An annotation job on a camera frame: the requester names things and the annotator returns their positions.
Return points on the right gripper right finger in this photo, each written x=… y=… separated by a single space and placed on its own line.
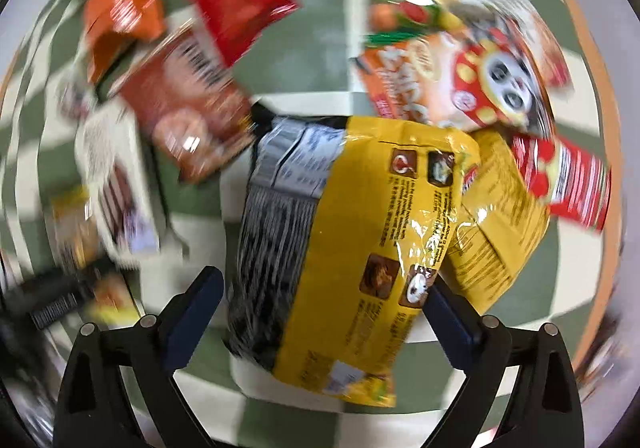
x=544 y=408

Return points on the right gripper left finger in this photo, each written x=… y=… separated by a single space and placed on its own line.
x=94 y=409

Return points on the yellow dark snack packet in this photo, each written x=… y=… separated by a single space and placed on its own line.
x=84 y=277

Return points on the yellow snack bag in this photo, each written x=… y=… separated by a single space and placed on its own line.
x=500 y=225

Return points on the red white snack packet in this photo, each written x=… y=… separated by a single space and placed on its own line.
x=571 y=182

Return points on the white chocolate biscuit box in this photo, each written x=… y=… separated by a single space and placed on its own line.
x=109 y=155

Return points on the yellow black noodle packet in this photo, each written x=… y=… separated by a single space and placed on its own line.
x=346 y=222

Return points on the brown red cookie packet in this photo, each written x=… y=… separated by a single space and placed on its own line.
x=188 y=104

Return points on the panda orange snack bag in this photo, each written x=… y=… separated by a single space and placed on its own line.
x=493 y=62

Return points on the small red snack packet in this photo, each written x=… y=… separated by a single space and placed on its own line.
x=234 y=25

